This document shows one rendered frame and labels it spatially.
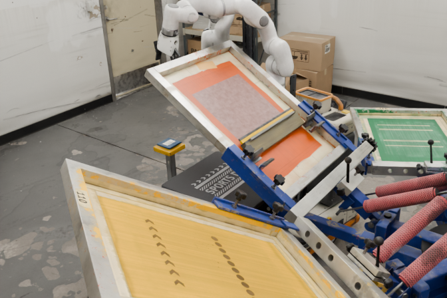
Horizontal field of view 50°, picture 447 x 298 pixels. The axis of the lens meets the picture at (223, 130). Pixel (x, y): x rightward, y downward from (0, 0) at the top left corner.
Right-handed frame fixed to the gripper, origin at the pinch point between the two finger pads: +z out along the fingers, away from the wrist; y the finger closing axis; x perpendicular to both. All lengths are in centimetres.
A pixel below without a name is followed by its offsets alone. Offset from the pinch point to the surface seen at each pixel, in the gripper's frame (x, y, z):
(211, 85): 3.0, -31.4, -3.9
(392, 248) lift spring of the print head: 30, -131, -2
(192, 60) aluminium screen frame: 3.6, -18.8, -10.5
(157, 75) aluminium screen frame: 26.9, -20.0, -10.5
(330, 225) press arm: 2, -104, 28
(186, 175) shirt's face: 8, -31, 47
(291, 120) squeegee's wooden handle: -13, -66, 1
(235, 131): 14, -55, 3
